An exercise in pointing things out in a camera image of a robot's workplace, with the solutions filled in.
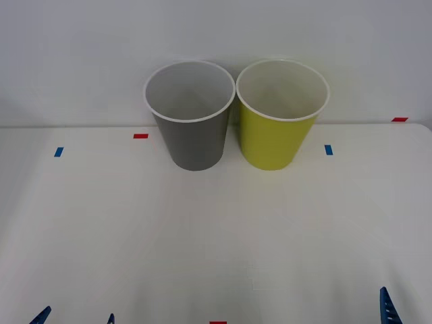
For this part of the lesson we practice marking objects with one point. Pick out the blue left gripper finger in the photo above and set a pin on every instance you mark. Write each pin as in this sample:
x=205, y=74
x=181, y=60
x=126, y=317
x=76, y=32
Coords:
x=42, y=315
x=111, y=320

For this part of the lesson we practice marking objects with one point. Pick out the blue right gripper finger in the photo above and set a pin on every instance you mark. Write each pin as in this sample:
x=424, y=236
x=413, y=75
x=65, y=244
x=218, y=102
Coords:
x=387, y=310

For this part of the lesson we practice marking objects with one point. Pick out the grey plastic waste bin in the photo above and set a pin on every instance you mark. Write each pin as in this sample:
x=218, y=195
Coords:
x=197, y=145

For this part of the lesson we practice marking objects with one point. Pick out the yellow-green plastic waste bin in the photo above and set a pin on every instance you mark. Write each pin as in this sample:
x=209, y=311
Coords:
x=270, y=141

